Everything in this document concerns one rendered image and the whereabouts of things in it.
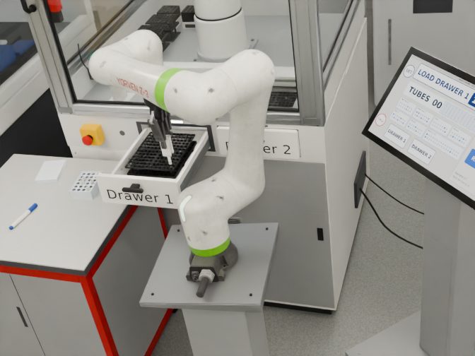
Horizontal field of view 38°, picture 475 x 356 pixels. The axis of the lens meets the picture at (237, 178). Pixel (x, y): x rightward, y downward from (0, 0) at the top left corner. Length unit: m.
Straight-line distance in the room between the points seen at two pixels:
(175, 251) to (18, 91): 1.22
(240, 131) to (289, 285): 1.12
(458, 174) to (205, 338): 0.91
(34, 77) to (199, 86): 1.61
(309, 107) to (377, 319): 1.04
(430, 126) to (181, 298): 0.87
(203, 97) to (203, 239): 0.50
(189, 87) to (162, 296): 0.66
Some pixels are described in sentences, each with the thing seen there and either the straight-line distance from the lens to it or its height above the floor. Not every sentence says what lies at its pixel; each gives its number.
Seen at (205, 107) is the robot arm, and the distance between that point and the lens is 1.65.
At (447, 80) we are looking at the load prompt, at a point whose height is 1.17.
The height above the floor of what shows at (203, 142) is 0.88.
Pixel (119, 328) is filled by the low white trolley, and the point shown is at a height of 0.39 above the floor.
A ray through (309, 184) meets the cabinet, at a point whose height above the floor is 0.70.
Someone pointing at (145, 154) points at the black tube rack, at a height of 0.90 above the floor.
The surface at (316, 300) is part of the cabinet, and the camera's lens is 2.88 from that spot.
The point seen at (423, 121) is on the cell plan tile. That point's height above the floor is 1.06.
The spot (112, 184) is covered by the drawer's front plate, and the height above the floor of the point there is 0.90.
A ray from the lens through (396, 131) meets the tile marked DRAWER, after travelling 2.17.
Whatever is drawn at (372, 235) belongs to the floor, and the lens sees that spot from 3.32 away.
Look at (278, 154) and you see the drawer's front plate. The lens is 2.41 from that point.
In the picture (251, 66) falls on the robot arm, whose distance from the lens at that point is 1.73.
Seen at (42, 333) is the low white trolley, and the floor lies 0.39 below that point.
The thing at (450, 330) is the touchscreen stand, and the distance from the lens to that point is 2.57.
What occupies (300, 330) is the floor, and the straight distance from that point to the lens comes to 2.92.
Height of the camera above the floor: 2.18
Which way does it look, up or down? 35 degrees down
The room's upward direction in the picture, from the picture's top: 9 degrees counter-clockwise
